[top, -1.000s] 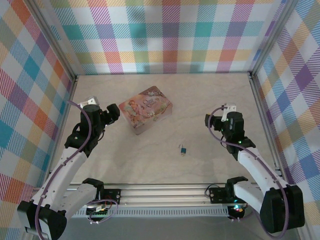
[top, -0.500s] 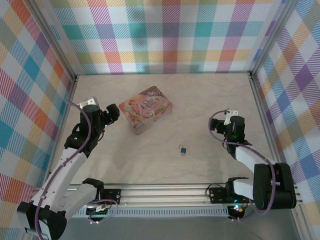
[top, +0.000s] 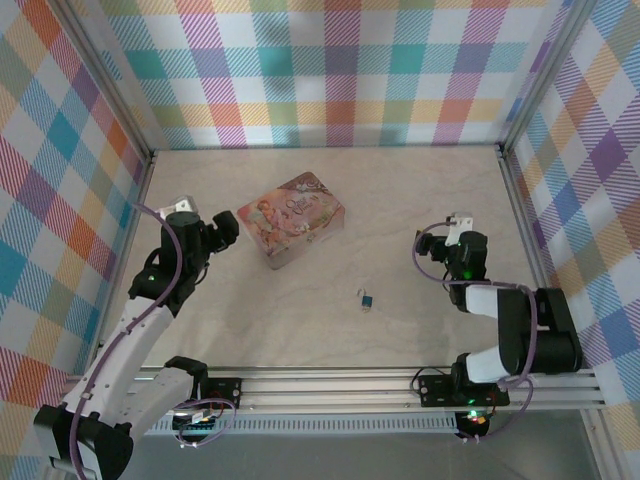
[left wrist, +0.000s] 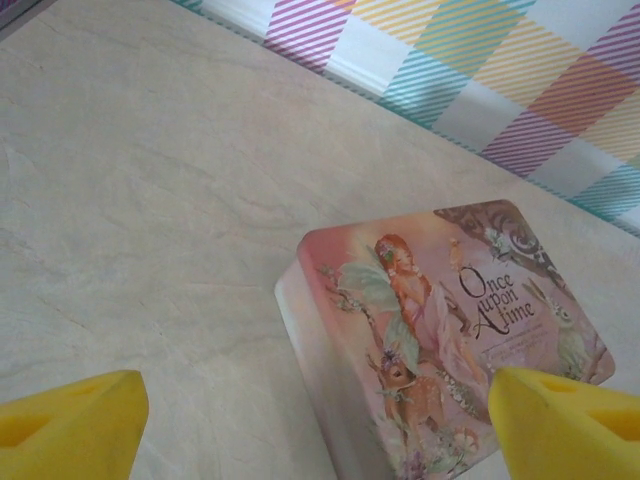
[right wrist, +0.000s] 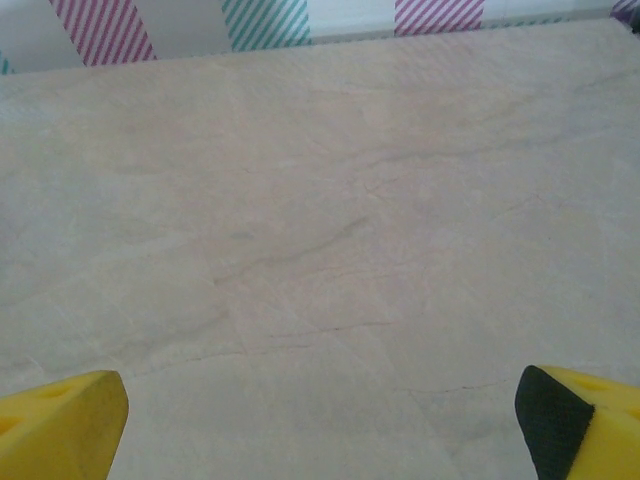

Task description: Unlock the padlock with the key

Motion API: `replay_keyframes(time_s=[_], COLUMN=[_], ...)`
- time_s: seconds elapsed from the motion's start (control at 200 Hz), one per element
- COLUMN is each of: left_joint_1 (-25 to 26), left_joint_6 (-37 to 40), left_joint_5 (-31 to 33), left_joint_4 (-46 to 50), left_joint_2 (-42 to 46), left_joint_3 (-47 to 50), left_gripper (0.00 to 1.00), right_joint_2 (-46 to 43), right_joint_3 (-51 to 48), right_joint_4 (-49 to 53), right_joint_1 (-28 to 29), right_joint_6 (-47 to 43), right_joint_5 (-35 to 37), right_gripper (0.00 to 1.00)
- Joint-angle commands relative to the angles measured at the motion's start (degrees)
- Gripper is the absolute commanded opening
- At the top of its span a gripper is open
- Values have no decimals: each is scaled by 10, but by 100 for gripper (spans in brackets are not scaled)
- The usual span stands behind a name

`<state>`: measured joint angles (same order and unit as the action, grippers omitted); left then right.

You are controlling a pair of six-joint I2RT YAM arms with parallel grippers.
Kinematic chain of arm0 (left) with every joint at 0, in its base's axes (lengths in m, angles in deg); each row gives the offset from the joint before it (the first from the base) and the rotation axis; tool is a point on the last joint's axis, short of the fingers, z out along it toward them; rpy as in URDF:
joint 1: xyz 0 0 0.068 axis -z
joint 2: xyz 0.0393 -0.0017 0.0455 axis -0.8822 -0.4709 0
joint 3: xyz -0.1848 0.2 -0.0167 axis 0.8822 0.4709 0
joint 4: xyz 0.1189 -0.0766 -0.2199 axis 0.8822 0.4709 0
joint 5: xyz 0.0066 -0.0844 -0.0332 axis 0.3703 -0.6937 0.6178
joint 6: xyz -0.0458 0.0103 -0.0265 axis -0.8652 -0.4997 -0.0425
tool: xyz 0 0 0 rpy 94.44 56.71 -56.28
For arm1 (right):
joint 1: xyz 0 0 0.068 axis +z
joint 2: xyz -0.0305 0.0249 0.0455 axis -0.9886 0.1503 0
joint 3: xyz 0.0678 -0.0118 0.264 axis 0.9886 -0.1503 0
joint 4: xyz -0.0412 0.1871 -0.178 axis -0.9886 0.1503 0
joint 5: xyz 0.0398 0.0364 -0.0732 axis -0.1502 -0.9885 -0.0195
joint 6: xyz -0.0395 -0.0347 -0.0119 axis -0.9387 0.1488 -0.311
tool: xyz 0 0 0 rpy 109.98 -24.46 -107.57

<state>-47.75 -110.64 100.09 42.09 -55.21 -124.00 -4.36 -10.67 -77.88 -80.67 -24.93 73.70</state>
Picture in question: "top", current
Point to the small blue padlock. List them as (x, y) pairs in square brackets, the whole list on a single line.
[(367, 301)]

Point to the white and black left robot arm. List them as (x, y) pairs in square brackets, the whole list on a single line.
[(135, 330)]

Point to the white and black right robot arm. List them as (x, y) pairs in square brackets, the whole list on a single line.
[(520, 330)]

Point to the pink illustrated tin box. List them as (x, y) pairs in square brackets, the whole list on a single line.
[(290, 220)]

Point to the grey metal panel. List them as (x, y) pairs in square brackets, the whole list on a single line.
[(325, 457)]

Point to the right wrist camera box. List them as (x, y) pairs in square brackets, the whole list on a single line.
[(459, 227)]

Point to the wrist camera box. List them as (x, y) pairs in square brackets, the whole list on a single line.
[(182, 204), (459, 227)]

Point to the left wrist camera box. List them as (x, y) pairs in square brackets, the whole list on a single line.
[(182, 204)]

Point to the aluminium table side rail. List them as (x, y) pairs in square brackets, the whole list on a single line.
[(127, 240), (527, 225)]

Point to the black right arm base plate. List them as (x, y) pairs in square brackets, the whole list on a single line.
[(432, 390)]

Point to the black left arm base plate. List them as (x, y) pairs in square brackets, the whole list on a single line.
[(227, 392)]

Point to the aluminium mounting rail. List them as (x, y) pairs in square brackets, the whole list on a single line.
[(325, 390)]

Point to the aluminium frame post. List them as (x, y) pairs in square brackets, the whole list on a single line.
[(107, 75), (545, 75)]

